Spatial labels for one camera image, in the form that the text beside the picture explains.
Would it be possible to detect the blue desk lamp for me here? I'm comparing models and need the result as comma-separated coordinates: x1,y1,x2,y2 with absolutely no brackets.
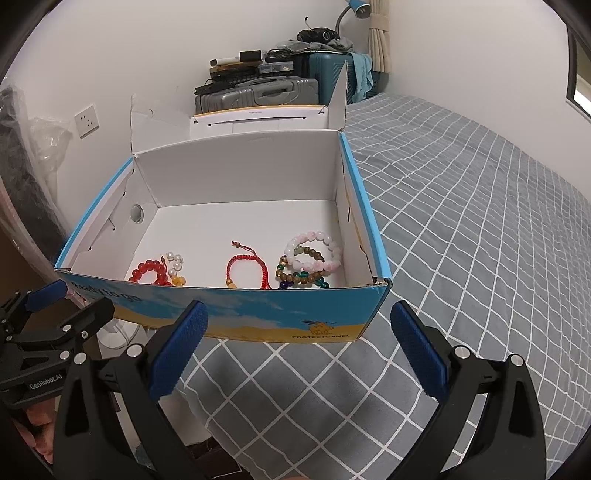
335,0,371,38

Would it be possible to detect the white cable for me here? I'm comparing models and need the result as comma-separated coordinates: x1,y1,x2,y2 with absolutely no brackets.
98,318,149,350

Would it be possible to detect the teal cloth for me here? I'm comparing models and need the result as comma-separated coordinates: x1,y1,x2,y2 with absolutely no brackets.
346,52,375,105

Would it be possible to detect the clear plastic bag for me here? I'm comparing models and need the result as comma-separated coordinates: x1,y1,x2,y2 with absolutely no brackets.
27,114,75,197

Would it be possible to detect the teal suitcase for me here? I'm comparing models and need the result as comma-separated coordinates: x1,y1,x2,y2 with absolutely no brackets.
293,50,376,106

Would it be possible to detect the dark framed window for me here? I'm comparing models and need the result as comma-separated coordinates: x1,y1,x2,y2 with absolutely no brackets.
567,28,591,123

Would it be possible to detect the pink bead bracelet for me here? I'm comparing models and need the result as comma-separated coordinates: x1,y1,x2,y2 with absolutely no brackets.
284,231,345,274

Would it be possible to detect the red cord bracelet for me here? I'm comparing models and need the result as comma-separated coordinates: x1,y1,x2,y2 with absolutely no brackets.
225,240,271,291

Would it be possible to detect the person's left hand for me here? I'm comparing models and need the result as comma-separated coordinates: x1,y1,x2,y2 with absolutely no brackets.
24,401,58,459

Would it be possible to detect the brown and green bead bracelet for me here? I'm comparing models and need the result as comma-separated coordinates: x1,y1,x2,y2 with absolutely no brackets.
276,246,332,290

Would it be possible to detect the red bead bracelet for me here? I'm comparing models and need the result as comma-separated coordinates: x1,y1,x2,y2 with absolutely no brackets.
128,259,174,287

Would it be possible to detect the blue and yellow cardboard box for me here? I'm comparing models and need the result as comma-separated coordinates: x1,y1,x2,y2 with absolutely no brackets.
54,59,393,342

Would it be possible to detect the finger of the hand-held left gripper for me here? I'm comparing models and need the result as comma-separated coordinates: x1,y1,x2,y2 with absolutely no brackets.
0,278,68,343
54,298,115,357

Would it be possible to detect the pile of black devices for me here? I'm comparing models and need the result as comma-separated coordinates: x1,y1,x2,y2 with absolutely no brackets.
194,50,297,95

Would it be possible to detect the white wall socket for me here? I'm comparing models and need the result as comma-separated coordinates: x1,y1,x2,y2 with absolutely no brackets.
75,104,100,138

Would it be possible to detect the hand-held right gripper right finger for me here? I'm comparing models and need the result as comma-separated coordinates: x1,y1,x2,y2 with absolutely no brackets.
390,300,548,480

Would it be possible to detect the beige curtain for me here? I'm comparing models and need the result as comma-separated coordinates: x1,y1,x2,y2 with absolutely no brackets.
368,0,393,75

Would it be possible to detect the grey suitcase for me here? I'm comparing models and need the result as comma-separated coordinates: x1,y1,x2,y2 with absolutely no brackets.
194,76,321,114

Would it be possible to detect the grey checked bed sheet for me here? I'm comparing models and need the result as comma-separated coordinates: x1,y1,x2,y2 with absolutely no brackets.
178,92,591,480

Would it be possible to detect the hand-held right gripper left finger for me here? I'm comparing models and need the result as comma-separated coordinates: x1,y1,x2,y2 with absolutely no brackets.
53,300,211,480

